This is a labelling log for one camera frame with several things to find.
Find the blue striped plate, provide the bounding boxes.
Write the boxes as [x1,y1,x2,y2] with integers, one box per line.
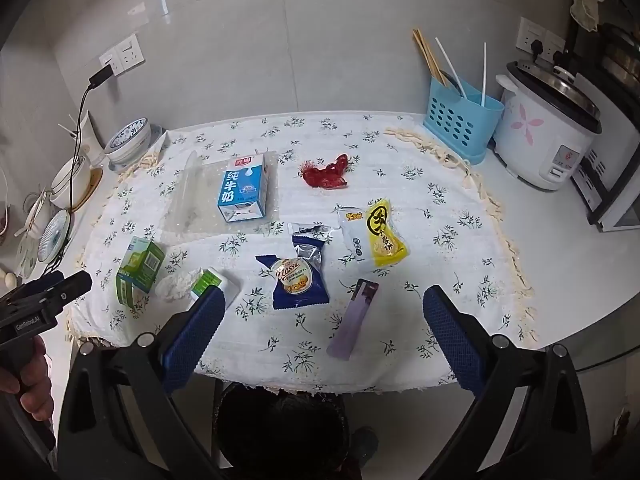
[37,208,71,263]

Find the blue white milk carton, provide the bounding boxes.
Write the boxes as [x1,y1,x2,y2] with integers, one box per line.
[216,151,279,223]

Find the blue cookie packet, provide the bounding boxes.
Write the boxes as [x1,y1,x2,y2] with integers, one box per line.
[256,235,331,311]

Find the white floral tablecloth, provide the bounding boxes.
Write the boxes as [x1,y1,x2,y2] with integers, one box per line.
[65,112,538,393]

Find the yellow snack packet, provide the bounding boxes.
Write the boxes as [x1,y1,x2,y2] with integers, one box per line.
[366,199,410,268]

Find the stacked patterned bowls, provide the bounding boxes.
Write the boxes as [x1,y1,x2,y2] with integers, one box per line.
[107,124,166,168]

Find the clear bubble wrap sheet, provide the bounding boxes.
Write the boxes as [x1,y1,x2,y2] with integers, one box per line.
[161,155,281,236]

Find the silver torn wrapper piece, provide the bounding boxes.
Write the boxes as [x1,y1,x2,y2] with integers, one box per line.
[291,221,342,241]

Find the person's left hand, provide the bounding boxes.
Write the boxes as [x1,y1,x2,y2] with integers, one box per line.
[0,342,52,413]

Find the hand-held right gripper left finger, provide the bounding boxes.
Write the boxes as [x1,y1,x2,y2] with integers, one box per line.
[56,287,227,480]

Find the blue utensil holder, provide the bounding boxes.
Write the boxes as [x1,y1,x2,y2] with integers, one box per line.
[422,76,506,165]

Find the green cardboard box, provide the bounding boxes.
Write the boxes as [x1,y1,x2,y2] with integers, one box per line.
[116,237,167,307]

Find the white wall socket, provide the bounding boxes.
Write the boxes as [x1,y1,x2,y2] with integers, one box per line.
[516,16,544,53]
[116,34,145,71]
[99,49,123,77]
[542,30,568,59]

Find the black rack with steel pots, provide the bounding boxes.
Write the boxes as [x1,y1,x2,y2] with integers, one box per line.
[565,22,640,126]

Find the purple wrapper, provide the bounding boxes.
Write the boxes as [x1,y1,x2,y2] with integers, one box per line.
[327,280,379,361]

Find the blue white porcelain bowl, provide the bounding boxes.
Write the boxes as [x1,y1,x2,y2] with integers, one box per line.
[104,117,151,163]

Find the black-lined trash bin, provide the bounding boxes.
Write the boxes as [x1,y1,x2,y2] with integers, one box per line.
[212,382,351,480]

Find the red mesh net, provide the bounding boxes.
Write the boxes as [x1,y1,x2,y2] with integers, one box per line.
[298,153,352,190]

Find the black cable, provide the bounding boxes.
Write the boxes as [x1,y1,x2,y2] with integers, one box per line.
[65,85,96,211]

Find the person's dark shoe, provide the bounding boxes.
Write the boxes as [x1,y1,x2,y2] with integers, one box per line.
[350,427,381,480]

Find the white floral rice cooker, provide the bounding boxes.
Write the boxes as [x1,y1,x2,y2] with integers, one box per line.
[492,59,602,192]

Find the wooden chopstick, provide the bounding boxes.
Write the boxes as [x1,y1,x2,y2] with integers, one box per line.
[412,30,446,86]
[416,29,449,86]

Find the white cup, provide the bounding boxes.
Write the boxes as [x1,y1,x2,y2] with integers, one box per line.
[70,110,106,161]

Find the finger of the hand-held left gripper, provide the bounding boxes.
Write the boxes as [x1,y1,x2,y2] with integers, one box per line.
[42,272,93,311]
[0,271,66,306]

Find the white black toaster oven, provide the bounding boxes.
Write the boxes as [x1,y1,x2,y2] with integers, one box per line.
[570,147,640,233]

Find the white tissue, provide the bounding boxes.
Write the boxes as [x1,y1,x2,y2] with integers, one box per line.
[156,269,201,303]

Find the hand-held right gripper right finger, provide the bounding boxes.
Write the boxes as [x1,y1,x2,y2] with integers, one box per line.
[422,285,593,480]

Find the small white green box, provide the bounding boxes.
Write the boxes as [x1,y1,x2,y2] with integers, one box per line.
[191,267,240,311]

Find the wooden coaster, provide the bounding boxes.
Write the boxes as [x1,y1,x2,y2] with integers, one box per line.
[70,167,104,213]

